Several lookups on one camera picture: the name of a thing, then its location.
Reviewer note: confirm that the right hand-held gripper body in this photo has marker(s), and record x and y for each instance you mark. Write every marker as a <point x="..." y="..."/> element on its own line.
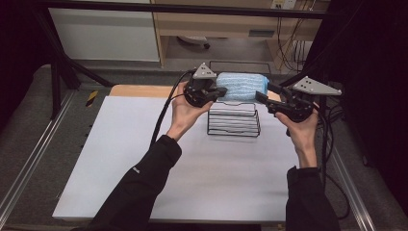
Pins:
<point x="298" y="107"/>

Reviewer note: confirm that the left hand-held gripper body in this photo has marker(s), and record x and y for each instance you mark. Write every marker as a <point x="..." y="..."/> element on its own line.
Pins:
<point x="200" y="88"/>

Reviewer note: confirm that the light blue towel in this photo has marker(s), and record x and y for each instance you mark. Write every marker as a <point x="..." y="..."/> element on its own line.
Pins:
<point x="240" y="85"/>

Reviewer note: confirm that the person's right hand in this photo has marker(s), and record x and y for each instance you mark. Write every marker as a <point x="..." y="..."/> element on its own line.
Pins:
<point x="304" y="134"/>

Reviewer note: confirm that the person's left hand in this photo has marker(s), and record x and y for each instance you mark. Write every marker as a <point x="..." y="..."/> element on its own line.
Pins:
<point x="184" y="114"/>

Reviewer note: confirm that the office chair base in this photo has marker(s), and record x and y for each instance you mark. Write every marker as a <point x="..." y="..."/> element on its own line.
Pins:
<point x="194" y="40"/>

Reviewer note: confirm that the wooden desk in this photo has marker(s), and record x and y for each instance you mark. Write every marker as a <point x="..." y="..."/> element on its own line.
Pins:
<point x="224" y="24"/>

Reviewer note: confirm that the black metal crossbar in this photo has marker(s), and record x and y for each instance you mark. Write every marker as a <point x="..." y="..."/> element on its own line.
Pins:
<point x="160" y="7"/>

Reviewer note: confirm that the yellow black striped tape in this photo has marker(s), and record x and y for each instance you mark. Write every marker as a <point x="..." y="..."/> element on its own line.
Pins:
<point x="91" y="98"/>

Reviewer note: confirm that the white cabinet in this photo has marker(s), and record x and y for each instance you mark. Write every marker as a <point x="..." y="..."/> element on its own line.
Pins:
<point x="102" y="35"/>

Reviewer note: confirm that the black metal stand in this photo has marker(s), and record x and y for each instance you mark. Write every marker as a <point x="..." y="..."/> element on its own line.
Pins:
<point x="56" y="70"/>

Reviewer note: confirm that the white wall socket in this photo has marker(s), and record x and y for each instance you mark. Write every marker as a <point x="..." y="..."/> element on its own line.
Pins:
<point x="284" y="4"/>

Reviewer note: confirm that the aluminium rail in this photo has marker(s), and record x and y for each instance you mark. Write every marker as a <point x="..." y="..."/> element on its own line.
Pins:
<point x="32" y="163"/>
<point x="351" y="192"/>

